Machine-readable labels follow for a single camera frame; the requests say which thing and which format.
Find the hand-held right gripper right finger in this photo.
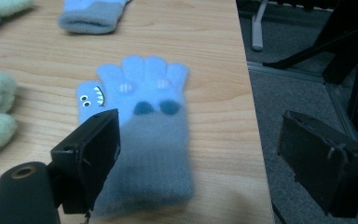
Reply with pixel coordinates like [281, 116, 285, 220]
[277, 109, 358, 218]

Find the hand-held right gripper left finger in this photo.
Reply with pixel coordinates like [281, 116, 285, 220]
[48, 107, 121, 216]

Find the blue monster face glove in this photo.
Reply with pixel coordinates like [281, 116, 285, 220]
[58, 0, 131, 35]
[75, 55, 196, 217]

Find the white desk frame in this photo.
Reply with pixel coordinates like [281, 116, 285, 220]
[251, 0, 269, 52]

